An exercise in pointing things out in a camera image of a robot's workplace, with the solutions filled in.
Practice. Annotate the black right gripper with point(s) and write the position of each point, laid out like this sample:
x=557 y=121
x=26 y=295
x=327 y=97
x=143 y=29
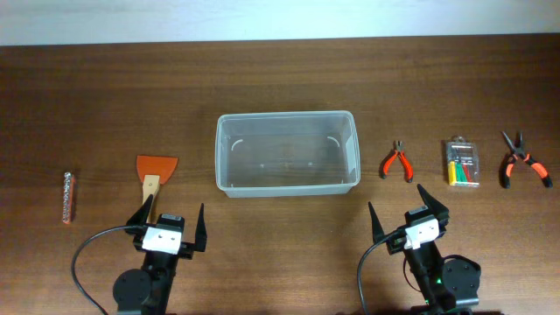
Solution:
x=442 y=213

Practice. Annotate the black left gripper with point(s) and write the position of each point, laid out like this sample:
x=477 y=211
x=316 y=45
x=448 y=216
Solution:
x=188 y=249

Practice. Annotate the clear box of coloured tubes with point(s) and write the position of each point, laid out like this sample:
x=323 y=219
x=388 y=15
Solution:
x=463 y=164

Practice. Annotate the orange black long-nose pliers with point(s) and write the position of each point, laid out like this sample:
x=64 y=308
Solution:
x=518 y=153

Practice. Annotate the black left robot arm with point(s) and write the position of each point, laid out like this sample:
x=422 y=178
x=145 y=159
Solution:
x=147 y=290

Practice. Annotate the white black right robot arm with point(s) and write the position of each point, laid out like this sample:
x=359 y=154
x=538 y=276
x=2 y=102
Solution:
x=448 y=284

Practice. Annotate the clear plastic container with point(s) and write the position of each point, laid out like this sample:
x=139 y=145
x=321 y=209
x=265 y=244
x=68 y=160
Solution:
x=287 y=154

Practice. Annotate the orange bit holder strip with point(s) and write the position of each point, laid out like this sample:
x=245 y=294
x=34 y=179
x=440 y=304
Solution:
x=69 y=185

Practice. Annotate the orange scraper with wooden handle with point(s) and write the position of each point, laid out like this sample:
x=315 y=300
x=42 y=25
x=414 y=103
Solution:
x=154 y=171

